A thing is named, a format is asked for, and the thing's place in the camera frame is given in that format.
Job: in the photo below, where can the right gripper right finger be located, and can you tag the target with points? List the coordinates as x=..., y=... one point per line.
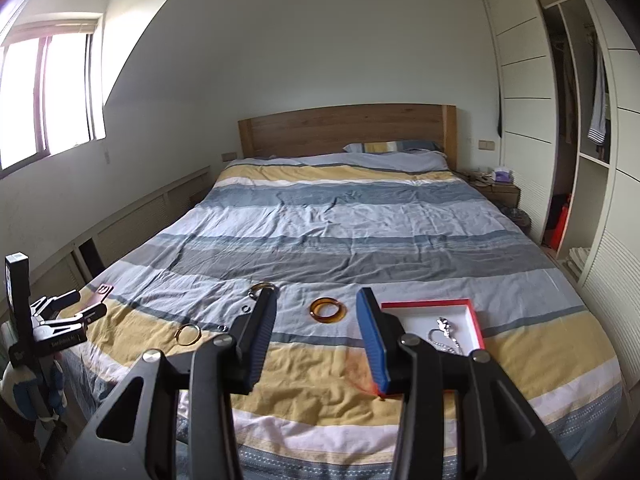
x=499, y=435

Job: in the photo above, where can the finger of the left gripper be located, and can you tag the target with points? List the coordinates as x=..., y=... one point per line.
x=85, y=317
x=51, y=306

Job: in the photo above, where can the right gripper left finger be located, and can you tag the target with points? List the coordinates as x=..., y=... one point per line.
x=133, y=435

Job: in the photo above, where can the dark brown gold bangle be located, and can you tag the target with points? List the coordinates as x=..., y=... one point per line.
x=255, y=290

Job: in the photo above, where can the amber orange bangle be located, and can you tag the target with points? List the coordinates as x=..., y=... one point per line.
x=327, y=310

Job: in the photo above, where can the red jewelry box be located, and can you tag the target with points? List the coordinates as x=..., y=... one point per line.
x=448, y=325

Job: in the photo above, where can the gloved left hand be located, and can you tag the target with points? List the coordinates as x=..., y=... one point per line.
x=26, y=396

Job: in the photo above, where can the window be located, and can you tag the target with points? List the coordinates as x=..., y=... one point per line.
x=50, y=89

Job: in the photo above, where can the red bag in wardrobe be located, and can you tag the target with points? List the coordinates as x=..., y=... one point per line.
x=558, y=217

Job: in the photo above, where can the wooden nightstand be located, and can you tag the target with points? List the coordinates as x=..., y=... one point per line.
x=501, y=194

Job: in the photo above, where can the striped duvet cover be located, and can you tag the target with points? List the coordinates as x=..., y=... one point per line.
x=327, y=226

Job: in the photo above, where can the purple tissue box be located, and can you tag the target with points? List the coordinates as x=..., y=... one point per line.
x=502, y=175

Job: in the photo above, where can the wooden headboard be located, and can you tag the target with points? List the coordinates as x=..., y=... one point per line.
x=325, y=130

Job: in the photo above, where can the striped pillow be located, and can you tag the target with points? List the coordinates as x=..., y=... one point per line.
x=382, y=147

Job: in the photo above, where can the hanging striped shirt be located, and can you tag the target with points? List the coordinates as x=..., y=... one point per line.
x=599, y=130

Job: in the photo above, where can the white wardrobe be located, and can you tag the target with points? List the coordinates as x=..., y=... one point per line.
x=545, y=56

